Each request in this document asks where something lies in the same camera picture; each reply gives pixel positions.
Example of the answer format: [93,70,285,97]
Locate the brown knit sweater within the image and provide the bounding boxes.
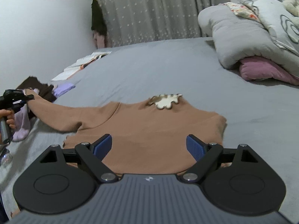
[28,95,226,175]

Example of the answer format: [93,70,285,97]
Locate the person's left hand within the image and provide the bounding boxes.
[0,109,17,143]

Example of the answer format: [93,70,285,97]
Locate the light purple knit garment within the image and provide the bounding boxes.
[11,87,39,142]

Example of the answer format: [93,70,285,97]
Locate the violet folded cloth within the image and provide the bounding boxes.
[53,83,75,98]

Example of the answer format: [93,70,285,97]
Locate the grey bed sheet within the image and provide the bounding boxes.
[12,38,298,223]

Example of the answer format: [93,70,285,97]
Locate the open books and papers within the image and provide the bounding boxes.
[51,52,111,81]

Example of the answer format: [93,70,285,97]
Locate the pink hanging garment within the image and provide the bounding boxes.
[93,30,112,49]

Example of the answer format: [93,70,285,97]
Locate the dark hanging garment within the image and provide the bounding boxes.
[91,0,107,36]

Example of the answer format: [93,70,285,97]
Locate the pink pillow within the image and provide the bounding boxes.
[239,56,298,86]

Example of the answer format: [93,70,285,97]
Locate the grey folded duvet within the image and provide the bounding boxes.
[198,5,298,76]

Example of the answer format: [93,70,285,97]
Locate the grey patterned curtain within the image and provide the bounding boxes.
[99,0,229,46]

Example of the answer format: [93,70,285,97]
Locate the white pillow with swirl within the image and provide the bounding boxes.
[237,0,298,55]

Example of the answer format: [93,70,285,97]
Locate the floral patterned cloth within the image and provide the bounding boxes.
[221,2,261,23]

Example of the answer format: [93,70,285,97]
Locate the cream plush toy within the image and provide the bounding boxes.
[282,0,299,17]

